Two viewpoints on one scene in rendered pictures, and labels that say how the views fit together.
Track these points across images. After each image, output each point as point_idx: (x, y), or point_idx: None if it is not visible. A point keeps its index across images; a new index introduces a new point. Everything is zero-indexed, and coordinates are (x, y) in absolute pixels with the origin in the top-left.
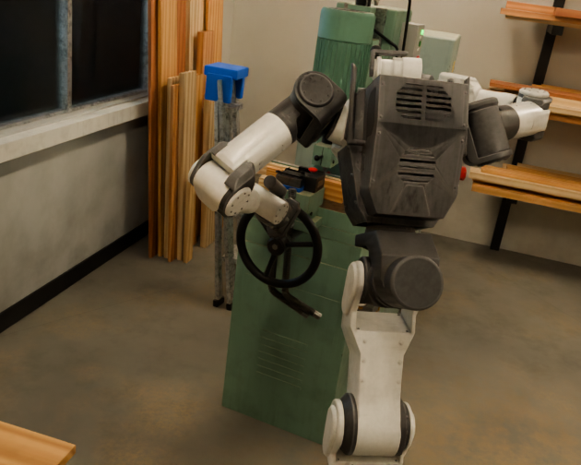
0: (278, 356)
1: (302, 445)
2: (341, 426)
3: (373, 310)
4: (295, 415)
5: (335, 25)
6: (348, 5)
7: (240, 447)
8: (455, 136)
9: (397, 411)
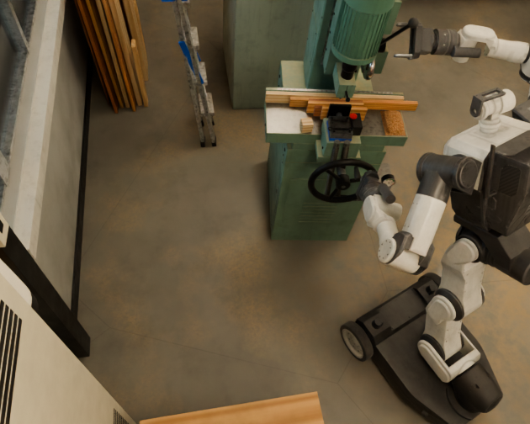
0: (315, 212)
1: (334, 246)
2: (454, 315)
3: None
4: (326, 233)
5: (373, 2)
6: None
7: (303, 267)
8: None
9: (479, 294)
